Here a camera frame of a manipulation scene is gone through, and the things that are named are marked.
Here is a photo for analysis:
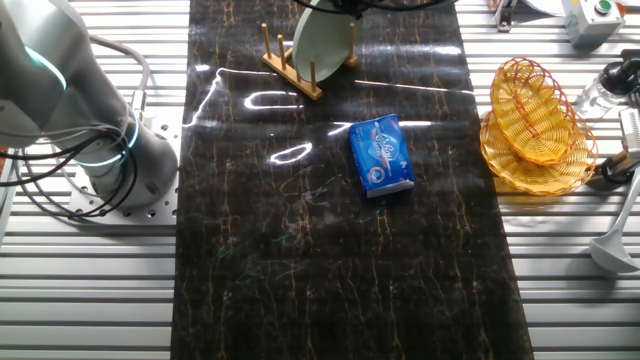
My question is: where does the black marble mat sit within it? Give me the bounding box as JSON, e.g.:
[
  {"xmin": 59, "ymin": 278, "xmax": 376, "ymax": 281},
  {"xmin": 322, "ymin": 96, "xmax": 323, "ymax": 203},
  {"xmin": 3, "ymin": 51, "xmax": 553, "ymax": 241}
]
[{"xmin": 169, "ymin": 0, "xmax": 535, "ymax": 360}]

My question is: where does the grey robot hose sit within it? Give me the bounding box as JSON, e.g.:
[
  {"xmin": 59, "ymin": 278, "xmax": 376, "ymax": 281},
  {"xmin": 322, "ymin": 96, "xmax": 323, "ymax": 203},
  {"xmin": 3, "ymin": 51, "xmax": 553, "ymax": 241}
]
[{"xmin": 88, "ymin": 34, "xmax": 152, "ymax": 122}]

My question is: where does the wooden dish rack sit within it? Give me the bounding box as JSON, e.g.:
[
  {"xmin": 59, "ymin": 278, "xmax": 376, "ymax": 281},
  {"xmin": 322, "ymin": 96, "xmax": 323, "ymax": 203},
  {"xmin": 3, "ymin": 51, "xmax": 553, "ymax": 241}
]
[{"xmin": 259, "ymin": 21, "xmax": 361, "ymax": 102}]

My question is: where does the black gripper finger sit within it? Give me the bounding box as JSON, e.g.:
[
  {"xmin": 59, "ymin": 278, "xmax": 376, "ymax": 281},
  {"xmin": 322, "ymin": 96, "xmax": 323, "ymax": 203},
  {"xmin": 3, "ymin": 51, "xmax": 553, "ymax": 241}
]
[{"xmin": 342, "ymin": 0, "xmax": 369, "ymax": 18}]

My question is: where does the orange wicker basket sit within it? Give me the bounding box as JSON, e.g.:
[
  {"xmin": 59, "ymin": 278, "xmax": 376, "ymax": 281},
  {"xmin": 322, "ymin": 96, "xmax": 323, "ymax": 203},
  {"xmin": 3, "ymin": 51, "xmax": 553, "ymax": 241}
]
[
  {"xmin": 489, "ymin": 57, "xmax": 577, "ymax": 167},
  {"xmin": 479, "ymin": 109, "xmax": 599, "ymax": 197}
]

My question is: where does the blue tissue pack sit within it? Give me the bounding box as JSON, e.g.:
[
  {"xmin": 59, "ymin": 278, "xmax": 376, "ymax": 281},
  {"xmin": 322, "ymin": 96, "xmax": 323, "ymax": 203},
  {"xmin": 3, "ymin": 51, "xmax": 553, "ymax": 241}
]
[{"xmin": 348, "ymin": 113, "xmax": 416, "ymax": 199}]

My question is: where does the grey button box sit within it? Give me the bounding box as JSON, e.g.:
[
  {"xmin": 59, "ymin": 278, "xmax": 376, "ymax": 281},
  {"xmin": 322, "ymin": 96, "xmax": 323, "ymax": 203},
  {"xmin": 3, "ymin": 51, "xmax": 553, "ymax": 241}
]
[{"xmin": 560, "ymin": 0, "xmax": 626, "ymax": 49}]

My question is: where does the white ladle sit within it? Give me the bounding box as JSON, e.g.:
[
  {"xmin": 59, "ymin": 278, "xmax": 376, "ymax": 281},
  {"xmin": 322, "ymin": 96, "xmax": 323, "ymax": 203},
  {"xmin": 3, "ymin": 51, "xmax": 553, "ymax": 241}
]
[{"xmin": 588, "ymin": 169, "xmax": 640, "ymax": 275}]

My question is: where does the metal clamp bracket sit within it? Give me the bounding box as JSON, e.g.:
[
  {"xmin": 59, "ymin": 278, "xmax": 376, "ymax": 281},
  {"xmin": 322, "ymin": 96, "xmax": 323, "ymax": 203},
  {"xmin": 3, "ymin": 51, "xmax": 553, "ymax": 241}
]
[{"xmin": 493, "ymin": 0, "xmax": 517, "ymax": 34}]

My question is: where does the pale green dish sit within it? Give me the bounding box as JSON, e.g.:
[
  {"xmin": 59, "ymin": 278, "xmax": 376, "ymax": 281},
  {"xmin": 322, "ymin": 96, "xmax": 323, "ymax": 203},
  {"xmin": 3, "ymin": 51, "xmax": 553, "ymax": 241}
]
[{"xmin": 291, "ymin": 0, "xmax": 365, "ymax": 84}]

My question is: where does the black clamp mount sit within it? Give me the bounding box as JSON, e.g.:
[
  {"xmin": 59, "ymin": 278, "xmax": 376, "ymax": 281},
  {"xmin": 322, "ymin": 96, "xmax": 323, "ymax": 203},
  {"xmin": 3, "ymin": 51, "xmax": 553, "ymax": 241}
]
[{"xmin": 598, "ymin": 49, "xmax": 640, "ymax": 97}]

